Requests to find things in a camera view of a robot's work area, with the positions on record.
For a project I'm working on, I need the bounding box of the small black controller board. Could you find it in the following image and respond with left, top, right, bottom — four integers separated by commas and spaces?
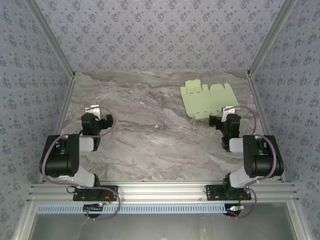
225, 204, 245, 219
83, 202, 105, 218

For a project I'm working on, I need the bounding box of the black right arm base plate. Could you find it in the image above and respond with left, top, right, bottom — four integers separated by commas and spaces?
205, 184, 252, 201

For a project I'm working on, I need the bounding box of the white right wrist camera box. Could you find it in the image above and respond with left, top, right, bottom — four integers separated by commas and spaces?
221, 105, 237, 121

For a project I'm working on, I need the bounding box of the light green paper box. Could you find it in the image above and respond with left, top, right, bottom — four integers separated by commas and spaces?
180, 79, 240, 120

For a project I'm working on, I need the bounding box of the pale blue slotted cable duct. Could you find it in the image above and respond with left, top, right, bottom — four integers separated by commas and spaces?
36, 202, 227, 215

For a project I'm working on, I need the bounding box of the aluminium frame post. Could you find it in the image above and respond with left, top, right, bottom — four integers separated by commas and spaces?
24, 0, 76, 79
246, 0, 299, 79

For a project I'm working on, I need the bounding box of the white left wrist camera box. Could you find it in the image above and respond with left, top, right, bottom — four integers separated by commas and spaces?
85, 105, 101, 119

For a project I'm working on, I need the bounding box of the thin wooden stick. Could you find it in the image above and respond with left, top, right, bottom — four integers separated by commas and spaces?
109, 118, 120, 140

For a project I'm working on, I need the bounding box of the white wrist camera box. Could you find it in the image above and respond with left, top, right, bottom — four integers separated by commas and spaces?
85, 105, 101, 119
221, 105, 237, 121

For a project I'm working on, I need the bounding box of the aluminium mounting beam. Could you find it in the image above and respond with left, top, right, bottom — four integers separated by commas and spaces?
27, 181, 300, 203

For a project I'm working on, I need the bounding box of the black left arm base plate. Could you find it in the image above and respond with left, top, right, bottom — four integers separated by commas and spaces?
72, 185, 119, 202

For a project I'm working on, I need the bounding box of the aluminium table side rail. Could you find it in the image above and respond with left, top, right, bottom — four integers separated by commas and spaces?
247, 74, 286, 183
37, 74, 76, 185

